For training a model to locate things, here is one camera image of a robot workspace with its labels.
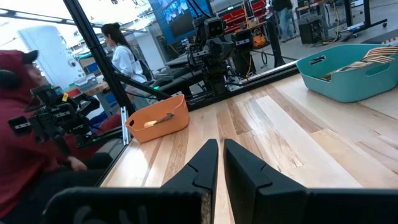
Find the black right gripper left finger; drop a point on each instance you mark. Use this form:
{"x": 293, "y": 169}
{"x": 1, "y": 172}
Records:
{"x": 199, "y": 186}

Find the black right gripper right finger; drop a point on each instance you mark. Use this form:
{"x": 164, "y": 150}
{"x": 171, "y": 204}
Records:
{"x": 248, "y": 193}

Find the gold fork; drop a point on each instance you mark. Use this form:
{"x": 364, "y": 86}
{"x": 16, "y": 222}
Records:
{"x": 373, "y": 61}
{"x": 381, "y": 57}
{"x": 384, "y": 49}
{"x": 354, "y": 66}

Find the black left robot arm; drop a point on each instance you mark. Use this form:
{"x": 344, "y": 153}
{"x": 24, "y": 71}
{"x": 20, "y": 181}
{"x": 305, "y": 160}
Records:
{"x": 186, "y": 82}

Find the red storage shelf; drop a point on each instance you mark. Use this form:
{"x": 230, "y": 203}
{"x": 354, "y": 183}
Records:
{"x": 239, "y": 14}

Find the blue display screen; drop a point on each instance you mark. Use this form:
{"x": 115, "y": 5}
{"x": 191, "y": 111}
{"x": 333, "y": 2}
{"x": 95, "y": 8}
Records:
{"x": 180, "y": 21}

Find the black pole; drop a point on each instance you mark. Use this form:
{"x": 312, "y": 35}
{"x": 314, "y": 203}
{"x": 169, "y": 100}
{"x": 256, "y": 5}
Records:
{"x": 275, "y": 43}

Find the orange plastic bin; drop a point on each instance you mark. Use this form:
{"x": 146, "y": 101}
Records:
{"x": 161, "y": 127}

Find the person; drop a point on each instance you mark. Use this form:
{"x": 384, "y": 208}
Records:
{"x": 18, "y": 149}
{"x": 284, "y": 18}
{"x": 124, "y": 59}

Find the black box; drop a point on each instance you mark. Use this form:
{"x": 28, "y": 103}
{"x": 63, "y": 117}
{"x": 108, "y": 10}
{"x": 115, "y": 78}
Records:
{"x": 311, "y": 31}

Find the person's hand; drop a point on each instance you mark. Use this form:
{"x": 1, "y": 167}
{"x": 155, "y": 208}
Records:
{"x": 77, "y": 163}

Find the teal plastic bin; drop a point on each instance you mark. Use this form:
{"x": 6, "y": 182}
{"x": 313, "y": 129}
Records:
{"x": 342, "y": 87}

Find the black wheeled stand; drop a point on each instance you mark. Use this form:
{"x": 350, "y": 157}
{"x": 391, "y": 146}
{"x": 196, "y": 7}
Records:
{"x": 367, "y": 9}

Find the black headphones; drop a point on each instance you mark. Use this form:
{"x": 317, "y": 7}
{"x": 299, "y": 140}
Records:
{"x": 7, "y": 79}

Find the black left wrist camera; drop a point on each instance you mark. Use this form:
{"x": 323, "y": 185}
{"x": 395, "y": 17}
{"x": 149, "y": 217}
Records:
{"x": 214, "y": 28}

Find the silver frame bracket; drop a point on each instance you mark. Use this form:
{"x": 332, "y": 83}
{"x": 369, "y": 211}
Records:
{"x": 125, "y": 124}

